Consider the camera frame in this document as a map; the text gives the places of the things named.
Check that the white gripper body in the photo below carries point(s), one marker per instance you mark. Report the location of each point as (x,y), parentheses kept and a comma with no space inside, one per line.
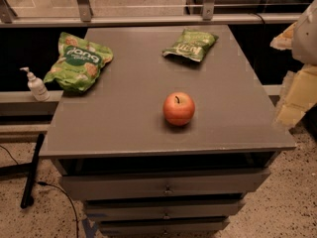
(305,39)

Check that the middle grey drawer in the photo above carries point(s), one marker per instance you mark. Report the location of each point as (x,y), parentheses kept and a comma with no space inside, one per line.
(166,210)

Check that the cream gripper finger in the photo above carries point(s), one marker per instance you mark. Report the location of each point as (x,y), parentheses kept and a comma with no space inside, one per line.
(284,40)
(297,96)

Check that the green rice cake bag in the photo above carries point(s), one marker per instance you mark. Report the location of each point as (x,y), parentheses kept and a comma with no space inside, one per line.
(79,63)

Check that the green jalapeno chip bag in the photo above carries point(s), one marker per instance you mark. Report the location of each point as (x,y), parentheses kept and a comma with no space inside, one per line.
(192,44)

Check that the bottom grey drawer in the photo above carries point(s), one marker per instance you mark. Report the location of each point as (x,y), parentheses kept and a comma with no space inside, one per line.
(160,226)

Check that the grey metal railing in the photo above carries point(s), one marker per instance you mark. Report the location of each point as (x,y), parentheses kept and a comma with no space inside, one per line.
(87,13)

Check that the top grey drawer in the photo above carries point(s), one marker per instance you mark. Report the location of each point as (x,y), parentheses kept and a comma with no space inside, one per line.
(161,185)

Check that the red apple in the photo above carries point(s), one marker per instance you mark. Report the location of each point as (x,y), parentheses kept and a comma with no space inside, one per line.
(178,109)

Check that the grey drawer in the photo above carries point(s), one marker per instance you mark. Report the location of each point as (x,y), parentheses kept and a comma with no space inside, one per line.
(160,226)
(161,185)
(166,210)

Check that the white pump sanitizer bottle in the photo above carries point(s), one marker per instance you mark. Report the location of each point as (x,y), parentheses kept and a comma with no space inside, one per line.
(36,86)

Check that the grey drawer cabinet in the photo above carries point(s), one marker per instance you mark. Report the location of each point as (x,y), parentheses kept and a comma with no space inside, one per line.
(118,127)

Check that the black stick tool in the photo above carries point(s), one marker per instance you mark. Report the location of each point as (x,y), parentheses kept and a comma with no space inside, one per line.
(27,199)

